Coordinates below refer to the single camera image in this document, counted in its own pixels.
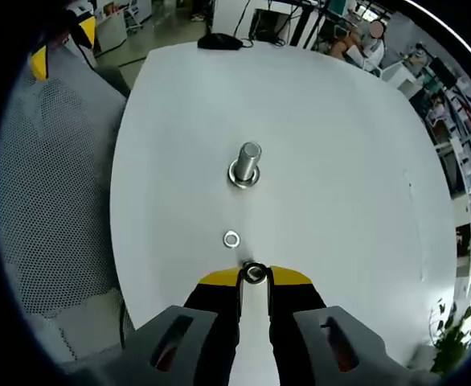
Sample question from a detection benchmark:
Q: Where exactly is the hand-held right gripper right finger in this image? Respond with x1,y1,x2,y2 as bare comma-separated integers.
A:
265,265,441,386

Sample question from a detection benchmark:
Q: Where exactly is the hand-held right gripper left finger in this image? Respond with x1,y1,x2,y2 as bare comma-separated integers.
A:
78,268,244,386

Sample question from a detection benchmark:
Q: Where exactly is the small steel washer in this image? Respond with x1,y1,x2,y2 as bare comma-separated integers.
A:
243,261,268,286
222,229,242,248

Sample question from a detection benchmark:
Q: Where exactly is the thick steel threaded stud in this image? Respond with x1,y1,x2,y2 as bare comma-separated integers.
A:
227,140,263,190

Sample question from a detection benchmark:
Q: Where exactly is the green potted plant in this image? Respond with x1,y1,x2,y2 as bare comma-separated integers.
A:
428,299,471,375

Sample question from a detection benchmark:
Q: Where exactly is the black computer mouse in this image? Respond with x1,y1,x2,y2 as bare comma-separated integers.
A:
197,32,245,51

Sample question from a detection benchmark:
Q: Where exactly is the grey mesh chair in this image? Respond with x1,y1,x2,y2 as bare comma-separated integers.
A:
0,43,137,363

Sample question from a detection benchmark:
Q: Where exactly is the shelving unit with white bins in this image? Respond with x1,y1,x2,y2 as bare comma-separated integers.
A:
420,78,471,194

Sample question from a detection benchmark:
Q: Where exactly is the tangle of black cables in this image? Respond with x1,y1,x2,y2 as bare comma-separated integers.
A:
235,0,297,46

